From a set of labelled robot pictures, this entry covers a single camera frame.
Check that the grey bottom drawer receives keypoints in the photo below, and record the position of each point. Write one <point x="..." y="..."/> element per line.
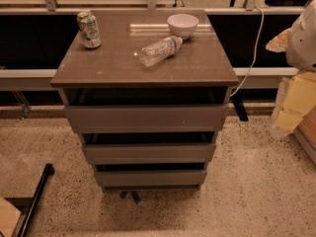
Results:
<point x="150" y="179"/>

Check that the wooden board corner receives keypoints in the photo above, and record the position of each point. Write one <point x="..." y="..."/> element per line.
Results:
<point x="9" y="217"/>

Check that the black metal stand leg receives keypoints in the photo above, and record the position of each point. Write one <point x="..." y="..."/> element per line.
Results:
<point x="27" y="206"/>

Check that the cardboard box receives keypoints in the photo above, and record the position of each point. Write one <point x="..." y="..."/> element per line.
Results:
<point x="306" y="134"/>

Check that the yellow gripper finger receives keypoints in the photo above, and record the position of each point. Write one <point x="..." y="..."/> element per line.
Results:
<point x="295" y="98"/>
<point x="279" y="42"/>

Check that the clear plastic water bottle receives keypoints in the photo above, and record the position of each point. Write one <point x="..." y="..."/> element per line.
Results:
<point x="159" y="50"/>

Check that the green white soda can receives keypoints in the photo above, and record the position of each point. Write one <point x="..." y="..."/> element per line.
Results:
<point x="88" y="29"/>

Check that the black table leg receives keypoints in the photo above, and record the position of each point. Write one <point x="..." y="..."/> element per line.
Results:
<point x="239" y="108"/>

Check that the grey top drawer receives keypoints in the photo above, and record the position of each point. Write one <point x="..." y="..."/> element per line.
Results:
<point x="138" y="119"/>

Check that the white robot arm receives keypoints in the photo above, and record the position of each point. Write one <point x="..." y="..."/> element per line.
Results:
<point x="300" y="51"/>

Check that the grey drawer cabinet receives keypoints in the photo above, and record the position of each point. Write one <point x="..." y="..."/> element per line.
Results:
<point x="112" y="75"/>

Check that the white bowl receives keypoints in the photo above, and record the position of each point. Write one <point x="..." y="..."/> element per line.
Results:
<point x="182" y="25"/>

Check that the grey drawer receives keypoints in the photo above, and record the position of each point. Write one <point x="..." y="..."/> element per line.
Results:
<point x="150" y="179"/>
<point x="138" y="119"/>
<point x="148" y="153"/>

